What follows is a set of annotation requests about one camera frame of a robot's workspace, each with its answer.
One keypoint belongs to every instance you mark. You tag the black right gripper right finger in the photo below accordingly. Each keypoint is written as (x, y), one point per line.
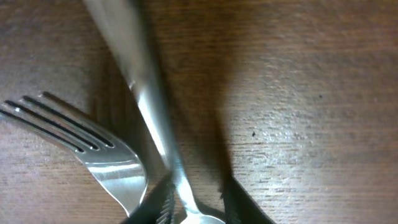
(239, 207)

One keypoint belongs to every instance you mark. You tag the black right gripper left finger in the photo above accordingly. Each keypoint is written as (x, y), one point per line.
(158, 207)

